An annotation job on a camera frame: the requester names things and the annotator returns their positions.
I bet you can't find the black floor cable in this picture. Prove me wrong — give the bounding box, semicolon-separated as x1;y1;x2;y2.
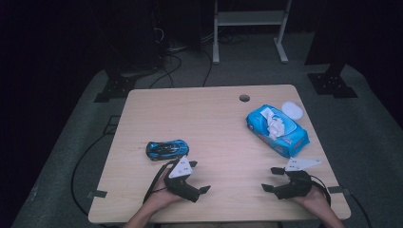
70;115;122;218
201;48;214;87
348;189;374;228

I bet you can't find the white metal stand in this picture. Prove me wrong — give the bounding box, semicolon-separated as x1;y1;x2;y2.
212;0;293;66

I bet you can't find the blue wet wipes pack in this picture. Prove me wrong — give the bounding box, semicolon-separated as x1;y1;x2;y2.
245;104;311;159

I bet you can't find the white round lid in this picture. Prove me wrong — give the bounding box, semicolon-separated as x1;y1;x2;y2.
280;100;304;121

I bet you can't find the grey tape strip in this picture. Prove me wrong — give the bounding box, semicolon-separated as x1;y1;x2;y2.
327;185;351;196
86;189;108;200

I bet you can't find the right hand-held gripper cable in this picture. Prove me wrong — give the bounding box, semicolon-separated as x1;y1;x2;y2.
310;175;333;207

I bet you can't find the person's right hand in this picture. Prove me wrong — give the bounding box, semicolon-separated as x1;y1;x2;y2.
291;184;332;212

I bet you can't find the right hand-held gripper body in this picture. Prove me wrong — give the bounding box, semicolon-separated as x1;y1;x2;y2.
274;157;322;200

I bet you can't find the black stand base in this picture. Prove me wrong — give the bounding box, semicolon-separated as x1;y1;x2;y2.
307;61;359;99
93;74;138;104

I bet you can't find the person's left hand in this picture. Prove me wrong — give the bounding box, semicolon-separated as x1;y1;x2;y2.
145;172;183;212

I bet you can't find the blue toy car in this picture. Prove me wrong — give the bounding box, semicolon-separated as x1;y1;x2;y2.
145;139;190;162

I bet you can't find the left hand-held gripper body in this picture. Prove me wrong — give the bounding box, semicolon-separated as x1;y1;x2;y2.
163;155;202;203

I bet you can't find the black looped cable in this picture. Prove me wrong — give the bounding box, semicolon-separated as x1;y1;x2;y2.
148;51;183;89

